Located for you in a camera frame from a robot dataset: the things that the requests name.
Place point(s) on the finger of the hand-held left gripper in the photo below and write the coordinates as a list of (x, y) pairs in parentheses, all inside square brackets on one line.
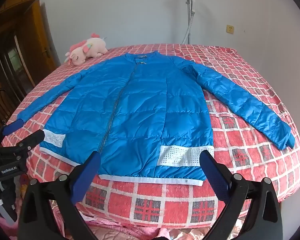
[(31, 140), (13, 126)]

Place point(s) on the blue puffer jacket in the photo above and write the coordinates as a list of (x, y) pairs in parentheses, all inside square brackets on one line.
[(140, 110)]

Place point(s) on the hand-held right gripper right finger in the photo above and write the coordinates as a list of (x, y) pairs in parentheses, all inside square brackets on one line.
[(215, 177)]

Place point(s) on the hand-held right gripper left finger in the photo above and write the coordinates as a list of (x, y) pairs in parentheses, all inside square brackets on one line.
[(87, 176)]

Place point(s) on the pink unicorn plush toy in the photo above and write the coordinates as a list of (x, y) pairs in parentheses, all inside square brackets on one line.
[(90, 48)]

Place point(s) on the red checkered blanket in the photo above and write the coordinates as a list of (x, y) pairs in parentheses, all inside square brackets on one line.
[(252, 155)]

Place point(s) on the grey crutch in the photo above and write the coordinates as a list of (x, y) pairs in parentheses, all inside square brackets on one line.
[(191, 12)]

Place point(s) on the pink satin bed sheet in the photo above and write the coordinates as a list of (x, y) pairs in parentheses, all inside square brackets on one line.
[(107, 232)]

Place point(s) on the yellow wall socket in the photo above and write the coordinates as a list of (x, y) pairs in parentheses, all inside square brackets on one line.
[(230, 29)]

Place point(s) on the wooden door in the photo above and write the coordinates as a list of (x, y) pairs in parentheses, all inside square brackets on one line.
[(27, 50)]

